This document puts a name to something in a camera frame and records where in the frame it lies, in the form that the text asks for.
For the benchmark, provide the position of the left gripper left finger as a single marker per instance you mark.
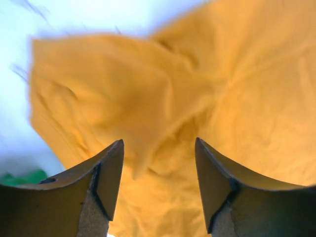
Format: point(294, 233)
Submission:
point(79, 202)

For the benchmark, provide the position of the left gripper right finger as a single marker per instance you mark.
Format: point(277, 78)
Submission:
point(239, 202)

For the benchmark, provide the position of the yellow t shirt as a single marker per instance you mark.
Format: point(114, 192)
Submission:
point(240, 74)

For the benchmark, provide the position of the green plastic tray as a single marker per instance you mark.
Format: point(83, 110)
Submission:
point(32, 177)

